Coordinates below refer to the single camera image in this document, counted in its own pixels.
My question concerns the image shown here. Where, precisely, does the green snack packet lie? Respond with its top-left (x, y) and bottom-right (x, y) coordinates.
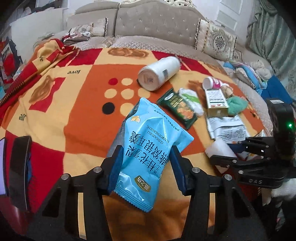
top-left (157, 88), bottom-right (197, 130)

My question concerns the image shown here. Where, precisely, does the grey tufted sofa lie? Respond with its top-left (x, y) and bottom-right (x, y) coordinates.
top-left (32, 0), bottom-right (278, 98)

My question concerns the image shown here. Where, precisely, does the blue folded clothes pile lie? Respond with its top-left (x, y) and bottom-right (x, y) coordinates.
top-left (223, 60), bottom-right (293, 105)

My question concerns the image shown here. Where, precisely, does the light blue snack packet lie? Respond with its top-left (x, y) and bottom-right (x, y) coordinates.
top-left (108, 98), bottom-right (194, 212)

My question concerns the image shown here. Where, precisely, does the green curtain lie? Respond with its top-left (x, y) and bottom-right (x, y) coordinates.
top-left (246, 1), bottom-right (295, 99)

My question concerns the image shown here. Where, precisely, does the white pink yogurt bottle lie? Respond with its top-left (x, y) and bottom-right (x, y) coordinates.
top-left (202, 76), bottom-right (229, 90)

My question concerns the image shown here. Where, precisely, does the silver foil wrapper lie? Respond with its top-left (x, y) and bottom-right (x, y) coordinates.
top-left (206, 115), bottom-right (249, 144)

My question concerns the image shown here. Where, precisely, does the teal green towel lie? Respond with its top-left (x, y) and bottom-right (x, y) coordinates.
top-left (226, 96), bottom-right (248, 116)

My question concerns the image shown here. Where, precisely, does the white gold carton box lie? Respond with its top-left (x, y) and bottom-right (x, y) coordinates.
top-left (205, 89), bottom-right (229, 118)

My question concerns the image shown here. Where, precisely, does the ornate cream cushion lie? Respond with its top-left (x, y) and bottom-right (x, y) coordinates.
top-left (195, 19), bottom-right (237, 61)

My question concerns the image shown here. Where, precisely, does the white cylindrical bottle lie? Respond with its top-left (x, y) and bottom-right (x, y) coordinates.
top-left (137, 56), bottom-right (181, 91)

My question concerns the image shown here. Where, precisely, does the small patterned cushion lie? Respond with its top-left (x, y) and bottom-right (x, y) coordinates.
top-left (69, 18), bottom-right (108, 37)

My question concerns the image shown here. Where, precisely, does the orange red patterned blanket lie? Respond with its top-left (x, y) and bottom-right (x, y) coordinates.
top-left (1, 41), bottom-right (271, 240)

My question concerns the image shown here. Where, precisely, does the white green tissue pack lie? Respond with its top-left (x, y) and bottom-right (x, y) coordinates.
top-left (178, 88), bottom-right (204, 117)

